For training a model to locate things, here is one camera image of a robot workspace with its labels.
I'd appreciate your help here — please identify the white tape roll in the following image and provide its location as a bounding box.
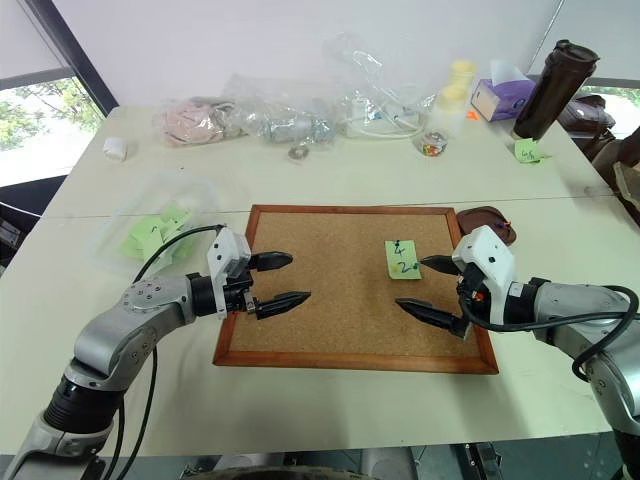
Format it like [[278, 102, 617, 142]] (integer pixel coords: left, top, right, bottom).
[[102, 136, 129, 162]]

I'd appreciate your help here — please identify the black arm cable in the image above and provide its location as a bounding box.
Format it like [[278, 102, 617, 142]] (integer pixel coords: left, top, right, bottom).
[[457, 284, 640, 384], [107, 224, 226, 474]]

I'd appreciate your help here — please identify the green note with numbers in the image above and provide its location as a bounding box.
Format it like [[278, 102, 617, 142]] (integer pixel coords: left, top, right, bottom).
[[384, 239, 423, 283]]

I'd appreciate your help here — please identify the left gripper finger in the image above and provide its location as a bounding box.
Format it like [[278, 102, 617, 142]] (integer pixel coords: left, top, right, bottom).
[[256, 251, 294, 273], [255, 289, 313, 322]]

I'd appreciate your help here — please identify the wood-framed cork board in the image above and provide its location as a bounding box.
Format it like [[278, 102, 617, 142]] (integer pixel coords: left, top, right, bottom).
[[212, 203, 501, 377]]

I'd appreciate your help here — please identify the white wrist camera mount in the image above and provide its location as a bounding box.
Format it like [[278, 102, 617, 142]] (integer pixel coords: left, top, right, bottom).
[[206, 226, 252, 317], [451, 225, 517, 327]]

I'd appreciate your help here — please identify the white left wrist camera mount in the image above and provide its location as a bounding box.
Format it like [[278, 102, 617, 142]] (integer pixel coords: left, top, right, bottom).
[[206, 226, 252, 317]]

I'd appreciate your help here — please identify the bag with pink cloth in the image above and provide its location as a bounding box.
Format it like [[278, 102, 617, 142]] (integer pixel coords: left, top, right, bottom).
[[151, 96, 247, 149]]

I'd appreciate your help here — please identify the brown chair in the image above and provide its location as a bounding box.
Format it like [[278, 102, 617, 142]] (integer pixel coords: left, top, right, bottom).
[[588, 128, 640, 227]]

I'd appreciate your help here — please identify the clear bag with silver item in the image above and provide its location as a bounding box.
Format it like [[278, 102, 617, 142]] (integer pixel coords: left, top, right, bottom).
[[223, 73, 343, 147]]

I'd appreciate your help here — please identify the black window frame post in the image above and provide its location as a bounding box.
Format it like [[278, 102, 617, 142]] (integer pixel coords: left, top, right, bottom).
[[28, 0, 122, 120]]

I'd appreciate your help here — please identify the dark brown leather bag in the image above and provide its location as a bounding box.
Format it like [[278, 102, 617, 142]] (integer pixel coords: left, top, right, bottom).
[[556, 94, 617, 147]]

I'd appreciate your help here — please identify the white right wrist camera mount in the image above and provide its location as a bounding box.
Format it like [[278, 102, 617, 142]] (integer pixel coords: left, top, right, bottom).
[[451, 225, 517, 327]]

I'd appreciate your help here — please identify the yellow-lidded plastic cup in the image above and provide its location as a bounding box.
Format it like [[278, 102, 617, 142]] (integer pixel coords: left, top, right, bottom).
[[437, 83, 472, 137], [449, 59, 477, 90]]

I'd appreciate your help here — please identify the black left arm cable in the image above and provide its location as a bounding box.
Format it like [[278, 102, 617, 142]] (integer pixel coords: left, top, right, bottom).
[[107, 224, 226, 474]]

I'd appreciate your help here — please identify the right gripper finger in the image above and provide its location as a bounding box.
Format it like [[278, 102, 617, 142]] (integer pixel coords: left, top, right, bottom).
[[394, 297, 472, 342], [420, 254, 461, 275]]

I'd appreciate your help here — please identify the dark cabinet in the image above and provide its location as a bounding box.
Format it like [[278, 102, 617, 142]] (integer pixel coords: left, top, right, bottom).
[[0, 173, 67, 269]]

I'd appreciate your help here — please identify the green scribbled sticky note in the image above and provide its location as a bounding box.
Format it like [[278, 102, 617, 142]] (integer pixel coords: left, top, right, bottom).
[[514, 139, 555, 166]]

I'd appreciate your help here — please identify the clear bag with white cable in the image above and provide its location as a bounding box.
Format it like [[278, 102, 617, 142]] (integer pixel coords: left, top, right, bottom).
[[321, 33, 443, 142]]

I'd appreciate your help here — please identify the purple tissue box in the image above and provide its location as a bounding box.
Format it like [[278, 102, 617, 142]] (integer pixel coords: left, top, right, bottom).
[[469, 59, 540, 124]]

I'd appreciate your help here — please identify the grey metal bracket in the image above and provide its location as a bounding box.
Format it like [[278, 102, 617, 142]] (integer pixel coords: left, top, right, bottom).
[[463, 441, 507, 480]]

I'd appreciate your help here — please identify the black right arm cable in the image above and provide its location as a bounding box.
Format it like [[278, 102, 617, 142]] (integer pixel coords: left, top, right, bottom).
[[457, 284, 640, 384]]

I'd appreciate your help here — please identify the clear bag of green notes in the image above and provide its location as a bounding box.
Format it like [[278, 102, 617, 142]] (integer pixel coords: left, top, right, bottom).
[[88, 168, 222, 274]]

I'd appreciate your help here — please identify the brown oval dish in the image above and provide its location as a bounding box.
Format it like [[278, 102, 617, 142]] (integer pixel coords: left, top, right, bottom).
[[456, 206, 517, 247]]

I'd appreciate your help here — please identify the dark brown thermos bottle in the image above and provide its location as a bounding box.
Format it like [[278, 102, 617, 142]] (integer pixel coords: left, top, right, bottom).
[[512, 39, 601, 142]]

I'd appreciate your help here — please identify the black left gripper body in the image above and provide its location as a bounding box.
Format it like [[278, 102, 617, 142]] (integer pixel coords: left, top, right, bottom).
[[224, 254, 263, 321]]

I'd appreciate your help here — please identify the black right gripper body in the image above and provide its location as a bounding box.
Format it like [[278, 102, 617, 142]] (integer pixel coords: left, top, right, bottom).
[[456, 264, 485, 315]]

